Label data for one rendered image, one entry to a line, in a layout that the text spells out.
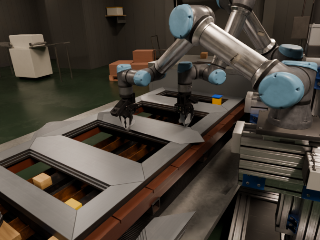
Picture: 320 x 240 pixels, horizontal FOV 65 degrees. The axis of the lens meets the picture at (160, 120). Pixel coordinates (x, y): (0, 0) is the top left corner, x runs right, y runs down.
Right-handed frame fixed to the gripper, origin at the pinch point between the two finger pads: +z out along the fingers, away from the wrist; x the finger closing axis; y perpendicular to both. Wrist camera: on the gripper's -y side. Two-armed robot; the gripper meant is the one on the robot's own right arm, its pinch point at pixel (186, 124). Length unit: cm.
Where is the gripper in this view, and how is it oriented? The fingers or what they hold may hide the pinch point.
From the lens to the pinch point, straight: 143.8
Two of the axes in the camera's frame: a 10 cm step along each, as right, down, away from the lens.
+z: 0.4, 9.3, 3.8
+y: -5.7, 3.3, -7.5
